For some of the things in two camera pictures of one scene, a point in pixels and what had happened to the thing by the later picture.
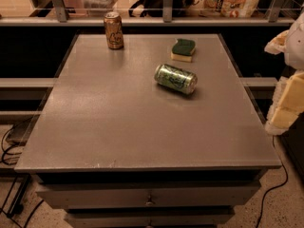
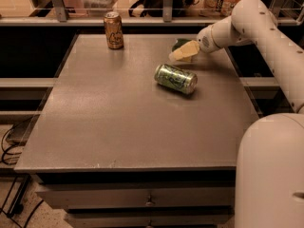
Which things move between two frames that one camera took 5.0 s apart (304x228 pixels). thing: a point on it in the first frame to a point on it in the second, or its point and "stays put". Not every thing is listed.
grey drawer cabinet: [146, 131] stays put
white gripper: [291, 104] to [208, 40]
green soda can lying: [180, 80] stays put
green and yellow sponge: [182, 50] stays put
